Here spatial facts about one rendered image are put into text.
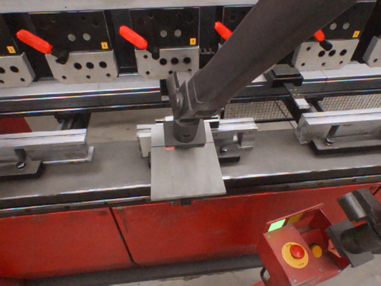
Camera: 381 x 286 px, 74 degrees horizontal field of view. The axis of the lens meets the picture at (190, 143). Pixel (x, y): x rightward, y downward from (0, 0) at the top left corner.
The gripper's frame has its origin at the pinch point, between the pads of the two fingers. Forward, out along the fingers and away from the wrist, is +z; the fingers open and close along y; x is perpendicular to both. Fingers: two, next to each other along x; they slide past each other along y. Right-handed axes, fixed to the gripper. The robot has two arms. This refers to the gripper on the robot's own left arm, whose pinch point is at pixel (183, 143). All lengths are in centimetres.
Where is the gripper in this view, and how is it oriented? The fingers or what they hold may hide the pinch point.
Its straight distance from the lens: 70.4
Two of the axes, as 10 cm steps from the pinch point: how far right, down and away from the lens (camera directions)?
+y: -9.9, 0.8, -1.0
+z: -0.7, 3.1, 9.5
